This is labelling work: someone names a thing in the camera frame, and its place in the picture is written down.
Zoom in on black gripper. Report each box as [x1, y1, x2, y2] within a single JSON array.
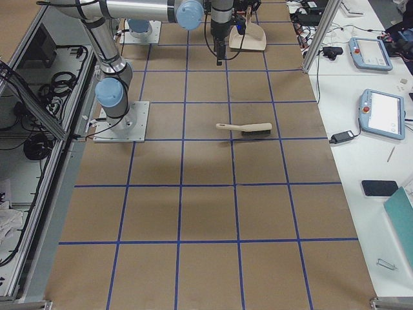
[[234, 0, 261, 12], [210, 22, 246, 66]]

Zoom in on beige plastic dustpan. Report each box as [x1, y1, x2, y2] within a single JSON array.
[[229, 6, 267, 51]]

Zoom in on white hand brush black bristles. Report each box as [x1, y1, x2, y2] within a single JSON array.
[[216, 123, 272, 138]]

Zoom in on teach pendant tablet far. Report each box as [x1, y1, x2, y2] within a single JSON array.
[[348, 37, 393, 72]]

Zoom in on teach pendant tablet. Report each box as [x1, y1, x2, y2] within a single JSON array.
[[348, 37, 393, 72], [358, 89, 405, 140]]

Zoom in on black power adapter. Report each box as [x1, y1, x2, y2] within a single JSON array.
[[329, 130, 356, 144]]

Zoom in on teach pendant tablet near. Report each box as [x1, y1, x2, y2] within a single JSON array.
[[358, 89, 405, 140]]

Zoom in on black smartphone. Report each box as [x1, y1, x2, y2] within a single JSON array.
[[361, 180, 399, 197]]

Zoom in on teal notebook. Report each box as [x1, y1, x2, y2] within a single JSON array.
[[384, 187, 412, 267]]

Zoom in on aluminium frame post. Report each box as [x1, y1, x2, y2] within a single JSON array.
[[302, 0, 341, 73]]

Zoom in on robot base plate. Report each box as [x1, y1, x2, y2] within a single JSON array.
[[93, 101, 150, 143]]

